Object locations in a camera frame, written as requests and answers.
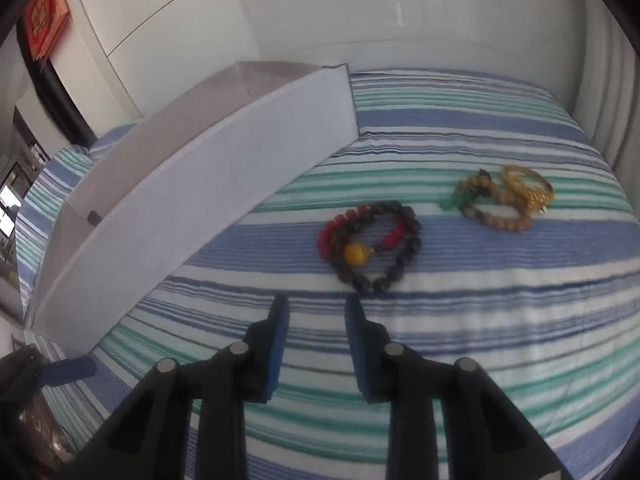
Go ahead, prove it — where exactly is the black bead bracelet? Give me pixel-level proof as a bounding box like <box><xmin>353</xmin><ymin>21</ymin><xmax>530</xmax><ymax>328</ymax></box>
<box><xmin>326</xmin><ymin>199</ymin><xmax>422</xmax><ymax>295</ymax></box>

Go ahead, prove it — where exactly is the red bead bracelet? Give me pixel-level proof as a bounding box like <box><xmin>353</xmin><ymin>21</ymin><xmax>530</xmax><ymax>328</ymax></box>
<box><xmin>316</xmin><ymin>211</ymin><xmax>407</xmax><ymax>264</ymax></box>

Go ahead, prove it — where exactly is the small brown bead bracelet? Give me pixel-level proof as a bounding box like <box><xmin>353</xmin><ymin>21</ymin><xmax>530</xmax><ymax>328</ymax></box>
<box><xmin>456</xmin><ymin>171</ymin><xmax>534</xmax><ymax>233</ymax></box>

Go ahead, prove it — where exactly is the gold bangle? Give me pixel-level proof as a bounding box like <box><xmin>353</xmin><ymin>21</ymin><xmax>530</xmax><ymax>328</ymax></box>
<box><xmin>501</xmin><ymin>165</ymin><xmax>554</xmax><ymax>212</ymax></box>

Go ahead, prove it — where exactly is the white cardboard tray box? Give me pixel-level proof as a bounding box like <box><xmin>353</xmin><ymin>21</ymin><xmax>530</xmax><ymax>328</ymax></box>
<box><xmin>30</xmin><ymin>62</ymin><xmax>358</xmax><ymax>353</ymax></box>

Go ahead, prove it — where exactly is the striped blue green bedsheet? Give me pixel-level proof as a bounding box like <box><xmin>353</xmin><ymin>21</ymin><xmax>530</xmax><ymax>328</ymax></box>
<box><xmin>43</xmin><ymin>70</ymin><xmax>639</xmax><ymax>479</ymax></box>

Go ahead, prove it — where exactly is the white wardrobe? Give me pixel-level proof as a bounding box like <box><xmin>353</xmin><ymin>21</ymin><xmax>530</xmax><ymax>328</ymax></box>
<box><xmin>49</xmin><ymin>0</ymin><xmax>586</xmax><ymax>137</ymax></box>

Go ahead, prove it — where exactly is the white curtain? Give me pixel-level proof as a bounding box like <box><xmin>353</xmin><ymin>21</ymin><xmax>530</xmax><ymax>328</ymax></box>
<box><xmin>574</xmin><ymin>0</ymin><xmax>639</xmax><ymax>208</ymax></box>

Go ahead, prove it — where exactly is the red wall decoration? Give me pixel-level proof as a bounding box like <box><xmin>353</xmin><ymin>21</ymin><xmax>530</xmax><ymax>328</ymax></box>
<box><xmin>23</xmin><ymin>0</ymin><xmax>70</xmax><ymax>62</ymax></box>

